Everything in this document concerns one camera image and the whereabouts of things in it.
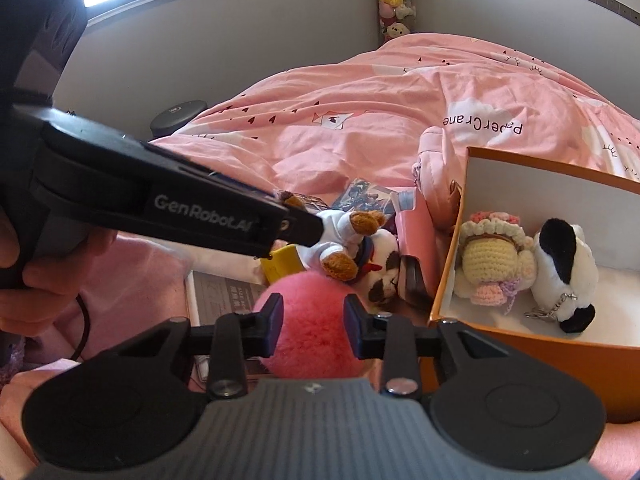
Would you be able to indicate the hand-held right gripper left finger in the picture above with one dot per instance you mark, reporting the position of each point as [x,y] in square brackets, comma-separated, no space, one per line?
[276,317]

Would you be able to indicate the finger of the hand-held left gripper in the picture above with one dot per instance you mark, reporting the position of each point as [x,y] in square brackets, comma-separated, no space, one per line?
[297,227]
[255,194]

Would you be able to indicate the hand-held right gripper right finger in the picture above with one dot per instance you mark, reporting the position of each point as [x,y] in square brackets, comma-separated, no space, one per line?
[352,330]

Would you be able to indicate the pink fluffy pompom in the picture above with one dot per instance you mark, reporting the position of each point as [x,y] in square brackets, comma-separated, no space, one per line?
[310,320]

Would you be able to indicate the small yellow toy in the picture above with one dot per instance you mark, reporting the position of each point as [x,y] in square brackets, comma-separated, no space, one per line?
[287,265]

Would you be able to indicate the brown bear plush sailor outfit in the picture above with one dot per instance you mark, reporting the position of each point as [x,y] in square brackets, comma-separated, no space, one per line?
[335,240]

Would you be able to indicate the dark illustrated card box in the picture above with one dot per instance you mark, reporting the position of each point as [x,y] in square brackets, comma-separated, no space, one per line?
[362,197]

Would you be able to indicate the pink wallet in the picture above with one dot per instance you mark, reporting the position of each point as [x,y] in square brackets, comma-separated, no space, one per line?
[417,235]

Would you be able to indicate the orange cardboard box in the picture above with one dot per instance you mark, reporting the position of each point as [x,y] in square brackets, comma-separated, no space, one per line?
[500,350]

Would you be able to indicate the person's left hand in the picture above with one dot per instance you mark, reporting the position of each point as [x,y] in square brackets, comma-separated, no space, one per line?
[45,285]

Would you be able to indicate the black round device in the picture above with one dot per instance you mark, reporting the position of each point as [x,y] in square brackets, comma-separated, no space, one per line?
[175,115]

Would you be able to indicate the pink printed blanket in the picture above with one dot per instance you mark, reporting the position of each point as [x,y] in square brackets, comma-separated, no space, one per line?
[350,110]

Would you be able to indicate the pink pouch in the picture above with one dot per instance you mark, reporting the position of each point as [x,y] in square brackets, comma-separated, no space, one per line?
[440,180]

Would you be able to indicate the cream crochet doll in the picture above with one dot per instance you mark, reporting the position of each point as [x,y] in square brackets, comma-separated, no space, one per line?
[487,260]

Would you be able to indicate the black and white dog plush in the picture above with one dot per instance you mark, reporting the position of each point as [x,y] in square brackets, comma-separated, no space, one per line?
[575,280]

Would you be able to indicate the grey wall switch panel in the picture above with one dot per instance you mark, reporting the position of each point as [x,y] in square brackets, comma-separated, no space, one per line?
[610,2]

